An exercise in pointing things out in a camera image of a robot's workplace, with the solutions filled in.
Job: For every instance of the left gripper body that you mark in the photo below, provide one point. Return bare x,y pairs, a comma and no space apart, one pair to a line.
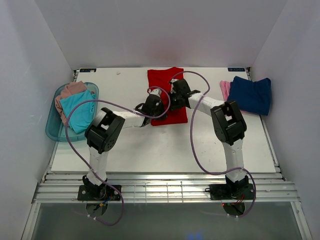
160,111

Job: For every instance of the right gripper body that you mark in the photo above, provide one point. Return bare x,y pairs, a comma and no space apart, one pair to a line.
175,103

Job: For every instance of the red t shirt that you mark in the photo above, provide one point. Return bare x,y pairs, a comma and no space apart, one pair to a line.
162,78

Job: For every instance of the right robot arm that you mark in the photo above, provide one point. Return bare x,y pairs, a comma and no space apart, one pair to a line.
229,127

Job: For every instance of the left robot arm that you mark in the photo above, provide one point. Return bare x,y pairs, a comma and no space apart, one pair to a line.
103,132

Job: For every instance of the light pink folded t shirt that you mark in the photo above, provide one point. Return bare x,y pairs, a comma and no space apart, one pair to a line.
225,88

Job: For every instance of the right blue corner label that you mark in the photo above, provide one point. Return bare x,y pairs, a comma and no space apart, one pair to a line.
236,69

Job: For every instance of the blue corner label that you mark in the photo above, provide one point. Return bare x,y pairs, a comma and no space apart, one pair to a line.
87,70
236,69

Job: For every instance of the navy blue folded t shirt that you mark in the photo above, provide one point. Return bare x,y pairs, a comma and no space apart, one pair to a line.
251,96

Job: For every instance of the turquoise t shirt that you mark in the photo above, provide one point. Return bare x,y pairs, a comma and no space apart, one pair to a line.
83,115

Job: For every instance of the left blue corner label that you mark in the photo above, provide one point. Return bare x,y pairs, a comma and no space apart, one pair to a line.
87,70

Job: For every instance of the dusty pink t shirt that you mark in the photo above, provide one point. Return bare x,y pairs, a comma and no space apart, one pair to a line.
68,90

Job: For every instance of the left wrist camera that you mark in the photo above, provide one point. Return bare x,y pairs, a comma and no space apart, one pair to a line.
155,91

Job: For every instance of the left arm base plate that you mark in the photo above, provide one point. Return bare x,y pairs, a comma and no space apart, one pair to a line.
101,194

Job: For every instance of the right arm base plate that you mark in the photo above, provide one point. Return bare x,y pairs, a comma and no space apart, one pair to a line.
225,192

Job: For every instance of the aluminium rail frame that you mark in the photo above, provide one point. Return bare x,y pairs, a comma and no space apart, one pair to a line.
163,188

